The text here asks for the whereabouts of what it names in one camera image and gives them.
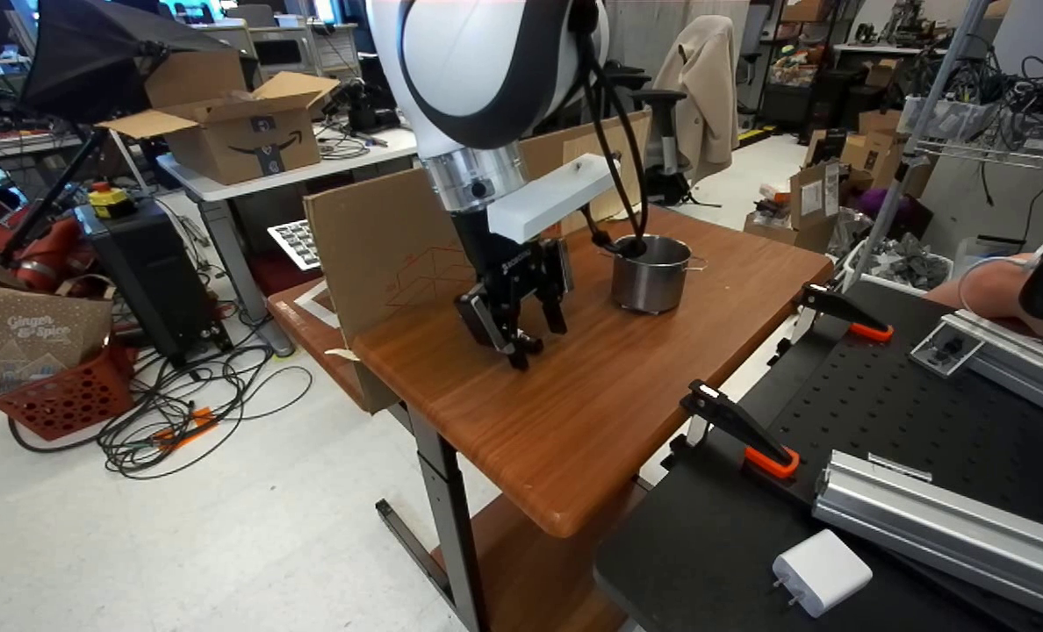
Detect silver aluminium extrusion rail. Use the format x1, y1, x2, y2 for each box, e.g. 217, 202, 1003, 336
813, 451, 1043, 616

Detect open amazon cardboard box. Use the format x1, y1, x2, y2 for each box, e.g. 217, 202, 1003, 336
106, 50, 336, 184

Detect black orange clamp front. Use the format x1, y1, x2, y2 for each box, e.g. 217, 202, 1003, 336
681, 381, 802, 480

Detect black orange clamp near pot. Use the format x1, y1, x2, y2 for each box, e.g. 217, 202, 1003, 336
802, 286, 895, 345

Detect black emergency stop box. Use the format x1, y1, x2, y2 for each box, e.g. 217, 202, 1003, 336
74, 186, 227, 367

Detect black perforated breadboard plate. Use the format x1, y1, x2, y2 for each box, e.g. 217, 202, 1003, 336
598, 286, 1043, 632

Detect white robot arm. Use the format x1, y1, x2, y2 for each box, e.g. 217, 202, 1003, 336
365, 0, 616, 369

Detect white power adapter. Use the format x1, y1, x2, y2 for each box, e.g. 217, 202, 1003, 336
773, 531, 876, 617

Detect white table with box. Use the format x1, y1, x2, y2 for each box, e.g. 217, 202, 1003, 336
152, 122, 429, 209

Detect brown cardboard divider board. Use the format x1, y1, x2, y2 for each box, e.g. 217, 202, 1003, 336
303, 109, 655, 351

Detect red plastic basket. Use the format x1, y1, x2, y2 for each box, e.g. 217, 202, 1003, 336
0, 345, 138, 443

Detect silver metal pot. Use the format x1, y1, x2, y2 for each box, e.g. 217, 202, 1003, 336
611, 235, 693, 318

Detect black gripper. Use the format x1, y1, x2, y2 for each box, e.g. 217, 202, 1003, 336
453, 211, 569, 372

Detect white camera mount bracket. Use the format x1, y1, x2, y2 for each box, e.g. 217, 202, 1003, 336
489, 155, 611, 243

